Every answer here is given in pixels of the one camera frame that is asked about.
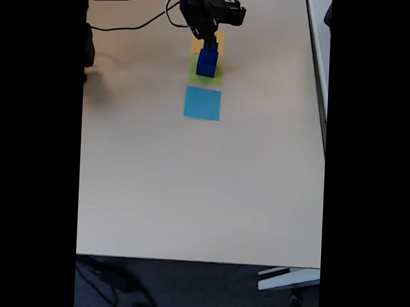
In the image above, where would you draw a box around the large blue cube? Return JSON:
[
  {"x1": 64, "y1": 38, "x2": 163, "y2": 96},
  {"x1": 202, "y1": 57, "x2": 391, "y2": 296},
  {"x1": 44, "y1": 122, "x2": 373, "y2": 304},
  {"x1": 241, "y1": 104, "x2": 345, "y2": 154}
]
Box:
[{"x1": 195, "y1": 56, "x2": 220, "y2": 79}]

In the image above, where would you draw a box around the orange paper square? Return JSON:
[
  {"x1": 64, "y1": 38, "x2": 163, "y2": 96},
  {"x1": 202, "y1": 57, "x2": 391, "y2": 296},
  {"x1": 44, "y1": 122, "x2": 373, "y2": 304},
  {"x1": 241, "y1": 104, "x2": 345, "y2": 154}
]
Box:
[{"x1": 190, "y1": 29, "x2": 226, "y2": 56}]

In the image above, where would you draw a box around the green paper square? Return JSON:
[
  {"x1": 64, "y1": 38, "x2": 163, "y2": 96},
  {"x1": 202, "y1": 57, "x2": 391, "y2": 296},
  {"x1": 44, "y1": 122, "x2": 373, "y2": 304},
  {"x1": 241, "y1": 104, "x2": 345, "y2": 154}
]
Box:
[{"x1": 188, "y1": 54, "x2": 226, "y2": 87}]

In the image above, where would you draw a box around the small blue cube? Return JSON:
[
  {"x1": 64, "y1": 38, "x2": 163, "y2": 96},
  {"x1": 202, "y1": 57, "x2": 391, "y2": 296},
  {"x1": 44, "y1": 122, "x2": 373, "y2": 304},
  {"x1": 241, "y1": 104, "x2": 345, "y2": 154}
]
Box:
[{"x1": 203, "y1": 40, "x2": 220, "y2": 56}]

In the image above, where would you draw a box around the medium blue cube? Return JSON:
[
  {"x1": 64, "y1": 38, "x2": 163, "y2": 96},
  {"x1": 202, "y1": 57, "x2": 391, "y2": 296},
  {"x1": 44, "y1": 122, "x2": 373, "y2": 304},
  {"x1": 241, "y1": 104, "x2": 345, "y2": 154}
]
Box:
[{"x1": 197, "y1": 48, "x2": 220, "y2": 67}]

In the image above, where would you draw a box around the black camera cable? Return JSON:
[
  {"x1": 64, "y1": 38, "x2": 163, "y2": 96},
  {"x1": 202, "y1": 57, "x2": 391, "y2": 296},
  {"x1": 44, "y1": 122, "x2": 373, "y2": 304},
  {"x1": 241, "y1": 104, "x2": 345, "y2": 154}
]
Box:
[{"x1": 89, "y1": 0, "x2": 239, "y2": 37}]

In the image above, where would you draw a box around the light blue paper square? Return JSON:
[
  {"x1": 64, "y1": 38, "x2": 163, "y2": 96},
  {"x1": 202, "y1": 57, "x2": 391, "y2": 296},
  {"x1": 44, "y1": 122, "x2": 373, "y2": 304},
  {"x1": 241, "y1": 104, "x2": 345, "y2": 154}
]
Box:
[{"x1": 183, "y1": 86, "x2": 223, "y2": 122}]

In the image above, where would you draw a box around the white neighbouring table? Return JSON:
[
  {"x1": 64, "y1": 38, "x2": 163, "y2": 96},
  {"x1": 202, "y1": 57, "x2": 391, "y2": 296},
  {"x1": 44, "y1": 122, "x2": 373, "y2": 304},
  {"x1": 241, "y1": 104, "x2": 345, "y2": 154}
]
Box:
[{"x1": 298, "y1": 0, "x2": 333, "y2": 160}]

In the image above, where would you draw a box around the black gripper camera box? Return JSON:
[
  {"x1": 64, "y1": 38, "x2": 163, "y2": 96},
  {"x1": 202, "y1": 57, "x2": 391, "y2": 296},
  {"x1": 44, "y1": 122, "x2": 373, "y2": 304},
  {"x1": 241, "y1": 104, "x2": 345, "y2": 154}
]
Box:
[{"x1": 205, "y1": 0, "x2": 247, "y2": 26}]

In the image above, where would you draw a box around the black floor cable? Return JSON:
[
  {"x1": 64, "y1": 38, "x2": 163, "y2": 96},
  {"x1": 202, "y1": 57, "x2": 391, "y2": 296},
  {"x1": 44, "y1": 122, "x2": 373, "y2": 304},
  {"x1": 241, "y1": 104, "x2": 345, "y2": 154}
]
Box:
[{"x1": 74, "y1": 256, "x2": 160, "y2": 307}]

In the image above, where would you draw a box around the white table foot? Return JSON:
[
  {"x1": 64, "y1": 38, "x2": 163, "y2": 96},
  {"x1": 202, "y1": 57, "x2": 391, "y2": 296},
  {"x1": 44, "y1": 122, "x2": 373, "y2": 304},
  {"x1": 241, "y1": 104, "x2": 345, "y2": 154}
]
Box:
[{"x1": 256, "y1": 266, "x2": 321, "y2": 294}]

